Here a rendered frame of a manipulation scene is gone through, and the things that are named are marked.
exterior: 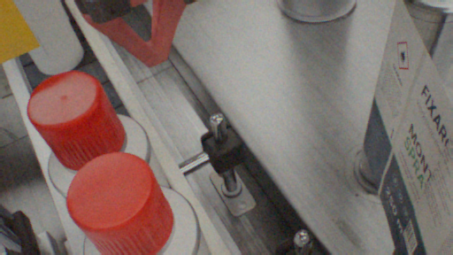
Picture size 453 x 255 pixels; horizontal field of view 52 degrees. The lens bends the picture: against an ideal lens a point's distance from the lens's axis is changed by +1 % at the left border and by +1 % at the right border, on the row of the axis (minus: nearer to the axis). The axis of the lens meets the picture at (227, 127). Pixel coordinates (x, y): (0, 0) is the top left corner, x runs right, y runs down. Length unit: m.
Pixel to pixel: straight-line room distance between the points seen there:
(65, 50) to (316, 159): 0.28
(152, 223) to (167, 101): 0.36
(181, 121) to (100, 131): 0.31
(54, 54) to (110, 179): 0.34
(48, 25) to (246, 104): 0.20
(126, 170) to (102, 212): 0.02
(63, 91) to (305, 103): 0.28
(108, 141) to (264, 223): 0.25
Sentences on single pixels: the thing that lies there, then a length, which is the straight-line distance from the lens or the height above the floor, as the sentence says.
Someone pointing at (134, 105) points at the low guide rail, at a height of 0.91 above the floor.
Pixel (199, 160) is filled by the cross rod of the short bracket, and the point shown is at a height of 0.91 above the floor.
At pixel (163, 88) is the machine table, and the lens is 0.54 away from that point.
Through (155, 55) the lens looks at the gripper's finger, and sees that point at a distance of 0.31.
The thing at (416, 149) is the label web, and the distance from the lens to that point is 0.27.
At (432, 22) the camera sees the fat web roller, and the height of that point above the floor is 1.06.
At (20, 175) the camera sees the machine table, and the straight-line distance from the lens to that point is 0.54.
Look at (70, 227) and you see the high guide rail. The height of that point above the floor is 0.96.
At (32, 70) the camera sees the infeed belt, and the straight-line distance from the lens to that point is 0.55.
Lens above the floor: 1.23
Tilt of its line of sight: 54 degrees down
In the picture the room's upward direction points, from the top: 11 degrees counter-clockwise
